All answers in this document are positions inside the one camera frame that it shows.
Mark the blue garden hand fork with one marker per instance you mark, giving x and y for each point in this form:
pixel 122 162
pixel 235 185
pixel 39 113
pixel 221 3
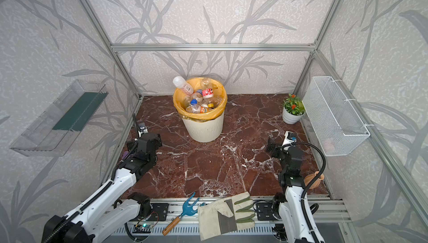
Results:
pixel 188 209

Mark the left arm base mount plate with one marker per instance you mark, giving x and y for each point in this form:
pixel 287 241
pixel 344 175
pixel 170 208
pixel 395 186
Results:
pixel 159 212

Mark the green circuit board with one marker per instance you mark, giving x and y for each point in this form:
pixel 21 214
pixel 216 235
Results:
pixel 144 228

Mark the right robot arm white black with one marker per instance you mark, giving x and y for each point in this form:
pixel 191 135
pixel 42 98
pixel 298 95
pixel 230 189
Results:
pixel 291 205

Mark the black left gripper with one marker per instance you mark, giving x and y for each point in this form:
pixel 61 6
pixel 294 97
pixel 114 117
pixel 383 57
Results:
pixel 157 141

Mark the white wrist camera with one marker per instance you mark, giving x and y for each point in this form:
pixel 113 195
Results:
pixel 290 137
pixel 141 129

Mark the red cap white bottle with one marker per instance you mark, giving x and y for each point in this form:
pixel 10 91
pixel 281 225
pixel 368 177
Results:
pixel 183 85

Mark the blue cap pepsi bottle front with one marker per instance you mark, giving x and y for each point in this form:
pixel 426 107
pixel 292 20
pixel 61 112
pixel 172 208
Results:
pixel 194 107

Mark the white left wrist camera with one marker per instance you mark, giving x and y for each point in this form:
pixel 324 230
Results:
pixel 141 129

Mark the purple silicone spatula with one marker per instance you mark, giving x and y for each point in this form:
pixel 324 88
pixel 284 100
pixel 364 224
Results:
pixel 124 155

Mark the potted plant white pot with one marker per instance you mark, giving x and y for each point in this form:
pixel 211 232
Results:
pixel 293 109

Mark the small terracotta vase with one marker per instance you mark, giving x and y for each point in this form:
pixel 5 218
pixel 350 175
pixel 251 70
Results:
pixel 316 183

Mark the red label clear bottle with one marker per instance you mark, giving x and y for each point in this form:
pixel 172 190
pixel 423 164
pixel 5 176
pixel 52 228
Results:
pixel 207 90

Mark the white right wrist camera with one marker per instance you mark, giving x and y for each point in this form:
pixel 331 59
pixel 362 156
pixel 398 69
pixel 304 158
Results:
pixel 290 137

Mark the white wire mesh basket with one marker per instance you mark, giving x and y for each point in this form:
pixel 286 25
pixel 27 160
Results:
pixel 336 123

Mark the white plastic trash bin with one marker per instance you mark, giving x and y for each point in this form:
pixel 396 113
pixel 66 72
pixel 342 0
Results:
pixel 204 131

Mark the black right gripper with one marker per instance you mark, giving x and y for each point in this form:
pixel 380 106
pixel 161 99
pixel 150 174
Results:
pixel 271 145

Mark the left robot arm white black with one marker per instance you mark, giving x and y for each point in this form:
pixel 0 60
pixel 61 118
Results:
pixel 94 220

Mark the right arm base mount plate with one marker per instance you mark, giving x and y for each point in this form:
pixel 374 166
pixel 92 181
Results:
pixel 264 211

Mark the blue pepsi label bottle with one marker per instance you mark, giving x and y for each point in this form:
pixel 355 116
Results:
pixel 198 96

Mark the beige green work glove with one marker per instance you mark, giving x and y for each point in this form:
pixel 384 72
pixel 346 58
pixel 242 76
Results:
pixel 226 215

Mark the clear acrylic wall shelf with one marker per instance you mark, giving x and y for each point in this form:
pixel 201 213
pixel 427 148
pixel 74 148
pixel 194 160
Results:
pixel 53 133

